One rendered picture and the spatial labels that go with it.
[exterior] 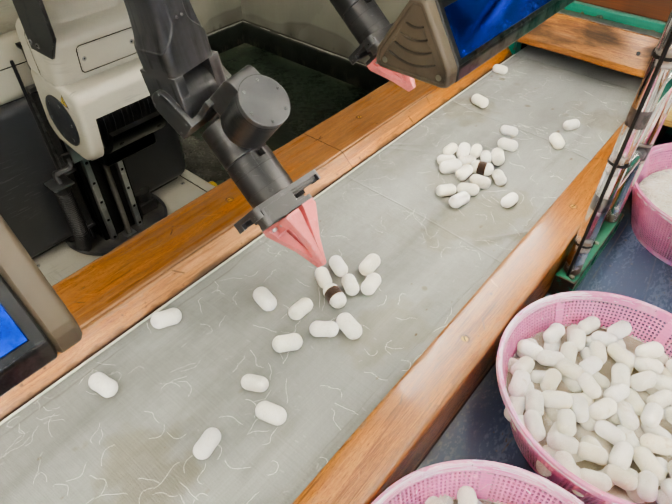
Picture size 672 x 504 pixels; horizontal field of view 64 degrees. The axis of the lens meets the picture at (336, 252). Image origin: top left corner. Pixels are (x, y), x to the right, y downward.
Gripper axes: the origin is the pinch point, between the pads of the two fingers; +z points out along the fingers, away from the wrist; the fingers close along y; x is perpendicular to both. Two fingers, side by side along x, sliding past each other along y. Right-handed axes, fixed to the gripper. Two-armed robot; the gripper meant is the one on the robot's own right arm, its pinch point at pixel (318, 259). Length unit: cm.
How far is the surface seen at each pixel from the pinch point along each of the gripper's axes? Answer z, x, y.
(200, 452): 7.8, 1.0, -23.5
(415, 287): 10.9, -0.1, 9.8
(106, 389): -2.2, 9.6, -25.5
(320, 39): -69, 144, 166
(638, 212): 24, -11, 47
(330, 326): 7.2, 0.8, -3.5
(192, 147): -53, 154, 77
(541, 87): 2, 7, 73
